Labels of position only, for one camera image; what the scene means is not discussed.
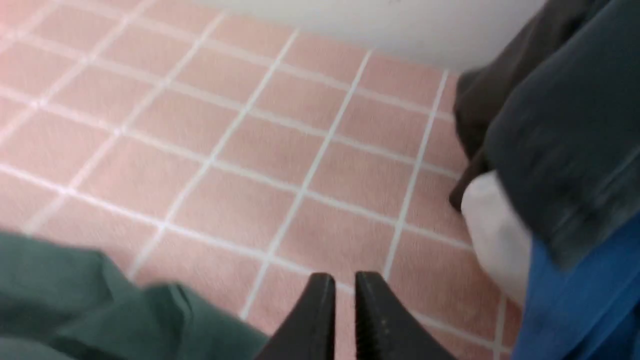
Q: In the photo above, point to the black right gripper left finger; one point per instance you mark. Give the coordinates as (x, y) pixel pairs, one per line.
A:
(308, 331)

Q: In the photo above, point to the white crumpled garment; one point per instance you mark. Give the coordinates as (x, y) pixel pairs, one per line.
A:
(501, 242)

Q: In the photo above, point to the green long-sleeve top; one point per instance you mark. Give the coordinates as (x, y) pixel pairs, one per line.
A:
(67, 303)

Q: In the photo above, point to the dark grey crumpled garment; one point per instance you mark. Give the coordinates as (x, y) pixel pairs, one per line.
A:
(557, 115)

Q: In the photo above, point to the blue crumpled garment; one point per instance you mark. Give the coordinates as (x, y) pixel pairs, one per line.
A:
(590, 312)

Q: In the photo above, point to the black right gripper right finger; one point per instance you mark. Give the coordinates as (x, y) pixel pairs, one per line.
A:
(385, 329)

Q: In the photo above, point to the pink checkered tablecloth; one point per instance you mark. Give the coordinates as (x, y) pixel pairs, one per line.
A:
(238, 156)

